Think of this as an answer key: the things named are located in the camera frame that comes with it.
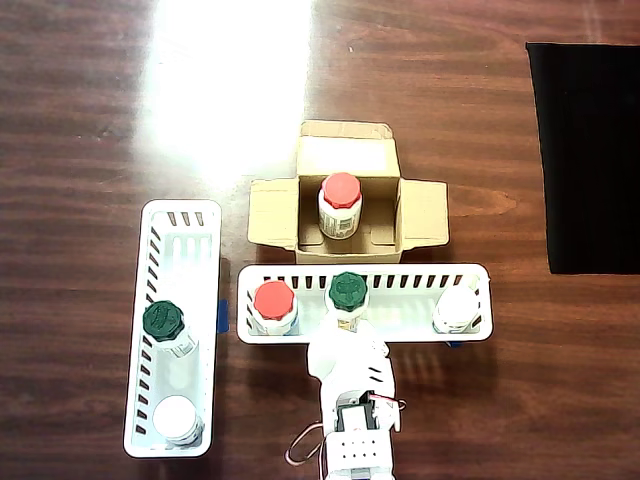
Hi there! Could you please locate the green-capped bottle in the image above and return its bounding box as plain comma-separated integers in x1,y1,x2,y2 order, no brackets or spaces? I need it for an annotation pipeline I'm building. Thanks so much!
141,299,197,359
324,271,371,334

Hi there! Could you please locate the cardboard box with labels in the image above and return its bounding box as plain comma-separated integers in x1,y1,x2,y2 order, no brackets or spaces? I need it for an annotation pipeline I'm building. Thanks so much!
248,119,451,266

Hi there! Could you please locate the red-capped bottle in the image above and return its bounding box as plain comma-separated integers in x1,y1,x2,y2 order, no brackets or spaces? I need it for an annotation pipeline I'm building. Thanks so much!
248,279,300,337
317,172,364,241

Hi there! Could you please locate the white-capped bottle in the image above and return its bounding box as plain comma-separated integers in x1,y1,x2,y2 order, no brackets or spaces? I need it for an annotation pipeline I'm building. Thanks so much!
432,285,482,335
152,394,205,447

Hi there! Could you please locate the black mat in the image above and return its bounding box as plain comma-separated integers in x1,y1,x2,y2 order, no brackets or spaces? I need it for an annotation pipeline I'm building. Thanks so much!
524,42,640,276

